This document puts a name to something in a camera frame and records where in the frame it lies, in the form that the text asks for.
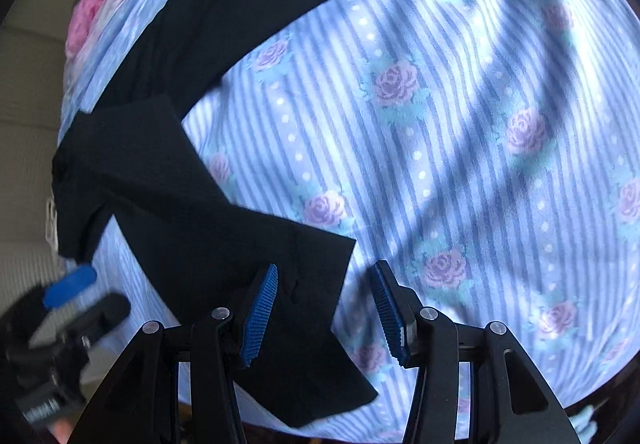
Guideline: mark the black pants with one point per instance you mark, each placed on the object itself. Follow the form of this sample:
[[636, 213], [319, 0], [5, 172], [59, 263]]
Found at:
[[129, 161]]

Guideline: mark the blue striped floral bedsheet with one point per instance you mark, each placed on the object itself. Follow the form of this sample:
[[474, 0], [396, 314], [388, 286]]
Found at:
[[488, 150]]

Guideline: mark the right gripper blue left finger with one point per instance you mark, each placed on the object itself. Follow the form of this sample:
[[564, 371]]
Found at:
[[255, 313]]

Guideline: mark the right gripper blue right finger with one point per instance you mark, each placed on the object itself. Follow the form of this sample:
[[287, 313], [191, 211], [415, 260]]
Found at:
[[395, 306]]

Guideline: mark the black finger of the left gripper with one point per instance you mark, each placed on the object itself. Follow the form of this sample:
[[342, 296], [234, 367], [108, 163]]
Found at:
[[100, 319]]

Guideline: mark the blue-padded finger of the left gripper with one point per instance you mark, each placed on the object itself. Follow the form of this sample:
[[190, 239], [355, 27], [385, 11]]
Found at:
[[60, 292]]

